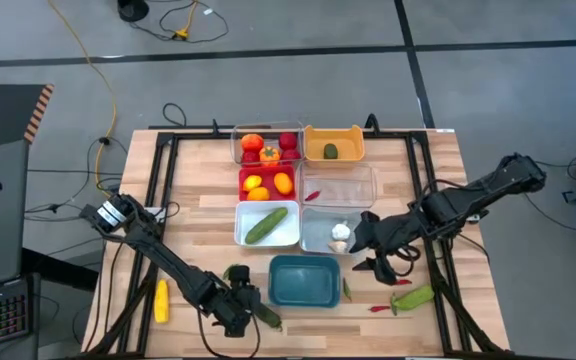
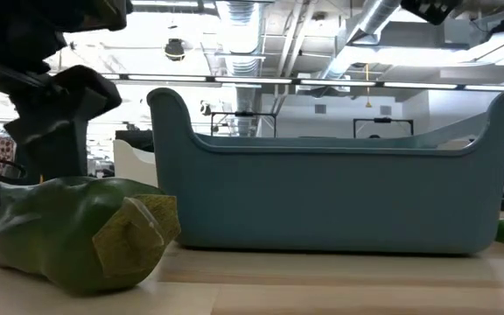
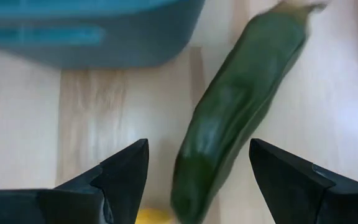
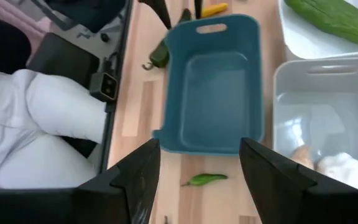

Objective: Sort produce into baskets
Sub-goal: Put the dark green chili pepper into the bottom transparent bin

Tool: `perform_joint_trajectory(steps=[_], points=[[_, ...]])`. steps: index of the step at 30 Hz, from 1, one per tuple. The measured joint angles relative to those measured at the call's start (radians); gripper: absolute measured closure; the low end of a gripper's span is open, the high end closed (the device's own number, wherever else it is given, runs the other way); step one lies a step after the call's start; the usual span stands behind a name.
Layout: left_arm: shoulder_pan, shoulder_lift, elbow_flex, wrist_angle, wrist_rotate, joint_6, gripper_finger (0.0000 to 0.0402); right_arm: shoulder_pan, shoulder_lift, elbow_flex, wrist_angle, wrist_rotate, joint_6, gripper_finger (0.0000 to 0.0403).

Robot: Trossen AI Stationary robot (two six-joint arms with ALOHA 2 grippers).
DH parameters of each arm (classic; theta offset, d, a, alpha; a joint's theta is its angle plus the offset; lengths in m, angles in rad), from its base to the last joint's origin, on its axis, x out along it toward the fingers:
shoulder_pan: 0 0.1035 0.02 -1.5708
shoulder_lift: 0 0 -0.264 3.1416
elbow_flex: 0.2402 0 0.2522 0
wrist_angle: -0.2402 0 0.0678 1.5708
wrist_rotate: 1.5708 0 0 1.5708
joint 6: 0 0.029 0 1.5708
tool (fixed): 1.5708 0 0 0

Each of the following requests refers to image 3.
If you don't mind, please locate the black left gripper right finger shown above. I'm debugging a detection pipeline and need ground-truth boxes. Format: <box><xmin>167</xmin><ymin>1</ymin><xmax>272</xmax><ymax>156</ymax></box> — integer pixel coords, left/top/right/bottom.
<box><xmin>249</xmin><ymin>138</ymin><xmax>358</xmax><ymax>224</ymax></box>

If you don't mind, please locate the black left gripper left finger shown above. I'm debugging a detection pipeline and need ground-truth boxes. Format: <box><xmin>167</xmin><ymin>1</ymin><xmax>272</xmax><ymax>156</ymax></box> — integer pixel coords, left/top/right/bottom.
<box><xmin>0</xmin><ymin>138</ymin><xmax>150</xmax><ymax>224</ymax></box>

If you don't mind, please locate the dark green cucumber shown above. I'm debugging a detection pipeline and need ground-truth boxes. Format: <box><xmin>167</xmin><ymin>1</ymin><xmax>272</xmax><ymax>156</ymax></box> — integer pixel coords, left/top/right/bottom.
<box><xmin>170</xmin><ymin>1</ymin><xmax>328</xmax><ymax>224</ymax></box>

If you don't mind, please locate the small yellow fruit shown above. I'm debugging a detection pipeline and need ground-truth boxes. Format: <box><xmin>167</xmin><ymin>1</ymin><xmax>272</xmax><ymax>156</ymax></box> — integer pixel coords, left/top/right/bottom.
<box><xmin>134</xmin><ymin>207</ymin><xmax>175</xmax><ymax>224</ymax></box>

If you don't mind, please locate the teal plastic bin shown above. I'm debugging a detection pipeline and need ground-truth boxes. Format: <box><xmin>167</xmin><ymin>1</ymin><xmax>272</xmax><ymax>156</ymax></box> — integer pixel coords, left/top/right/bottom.
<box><xmin>0</xmin><ymin>0</ymin><xmax>206</xmax><ymax>70</ymax></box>

